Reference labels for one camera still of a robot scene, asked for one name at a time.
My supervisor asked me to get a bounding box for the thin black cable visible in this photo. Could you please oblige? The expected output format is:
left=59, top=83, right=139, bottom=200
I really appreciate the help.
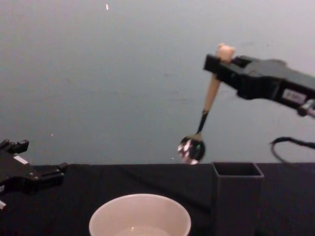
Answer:
left=270, top=136, right=315, bottom=165

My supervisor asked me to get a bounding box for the black table cloth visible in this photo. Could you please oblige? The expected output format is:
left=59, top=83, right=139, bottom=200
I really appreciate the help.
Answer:
left=0, top=161, right=315, bottom=236

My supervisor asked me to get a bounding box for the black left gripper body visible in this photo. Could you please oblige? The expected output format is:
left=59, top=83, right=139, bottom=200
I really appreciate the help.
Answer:
left=0, top=149, right=41, bottom=195

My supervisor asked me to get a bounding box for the steel spoon with cream handle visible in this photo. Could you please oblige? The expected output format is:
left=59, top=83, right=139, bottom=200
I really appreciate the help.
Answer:
left=177, top=43, right=236, bottom=165

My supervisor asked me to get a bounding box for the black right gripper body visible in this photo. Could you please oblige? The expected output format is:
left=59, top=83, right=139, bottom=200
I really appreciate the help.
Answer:
left=235, top=58, right=315, bottom=109

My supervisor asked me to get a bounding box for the white round bowl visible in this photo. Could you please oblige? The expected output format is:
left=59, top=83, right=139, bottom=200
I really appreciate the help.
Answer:
left=88, top=193, right=192, bottom=236

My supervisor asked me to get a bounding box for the dark grey square holder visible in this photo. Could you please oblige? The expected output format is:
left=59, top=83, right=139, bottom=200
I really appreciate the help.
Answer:
left=211, top=161, right=265, bottom=236

